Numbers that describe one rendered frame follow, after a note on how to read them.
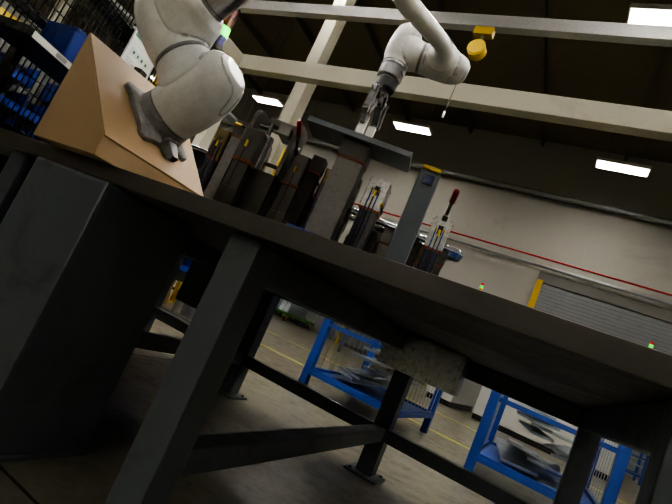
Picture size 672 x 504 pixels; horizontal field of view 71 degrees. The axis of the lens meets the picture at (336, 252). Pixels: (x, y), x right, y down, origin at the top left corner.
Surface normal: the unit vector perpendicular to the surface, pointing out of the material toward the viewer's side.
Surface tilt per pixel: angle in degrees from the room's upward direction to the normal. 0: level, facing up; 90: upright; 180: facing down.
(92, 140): 90
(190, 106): 126
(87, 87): 90
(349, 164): 90
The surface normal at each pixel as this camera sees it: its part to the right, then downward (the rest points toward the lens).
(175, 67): -0.23, -0.05
